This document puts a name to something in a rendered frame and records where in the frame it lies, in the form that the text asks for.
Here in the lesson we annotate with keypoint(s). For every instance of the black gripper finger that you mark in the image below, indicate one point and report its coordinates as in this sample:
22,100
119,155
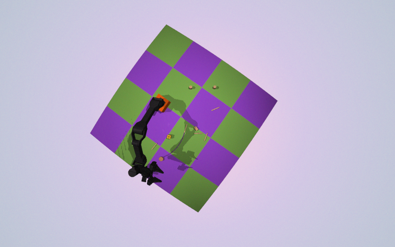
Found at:
157,169
155,180

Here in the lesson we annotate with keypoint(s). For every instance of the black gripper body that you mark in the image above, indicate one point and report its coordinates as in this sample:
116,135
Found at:
150,174

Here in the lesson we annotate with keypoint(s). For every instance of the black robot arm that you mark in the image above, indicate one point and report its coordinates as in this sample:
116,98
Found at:
141,128

